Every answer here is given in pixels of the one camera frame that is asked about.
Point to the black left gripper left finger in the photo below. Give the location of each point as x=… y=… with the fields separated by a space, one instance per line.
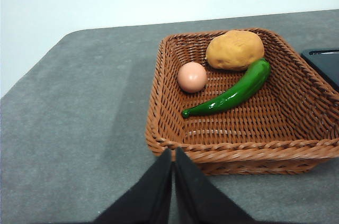
x=145 y=197

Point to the green chili pepper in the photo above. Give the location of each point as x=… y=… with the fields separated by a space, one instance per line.
x=238 y=94

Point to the brown wicker basket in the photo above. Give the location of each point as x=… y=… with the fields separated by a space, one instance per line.
x=238 y=131

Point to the black rectangular tray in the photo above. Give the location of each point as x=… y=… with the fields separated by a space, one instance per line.
x=325 y=62

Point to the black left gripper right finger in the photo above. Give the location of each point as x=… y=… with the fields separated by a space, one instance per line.
x=201 y=197

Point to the pink egg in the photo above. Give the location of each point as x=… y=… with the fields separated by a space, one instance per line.
x=192 y=77

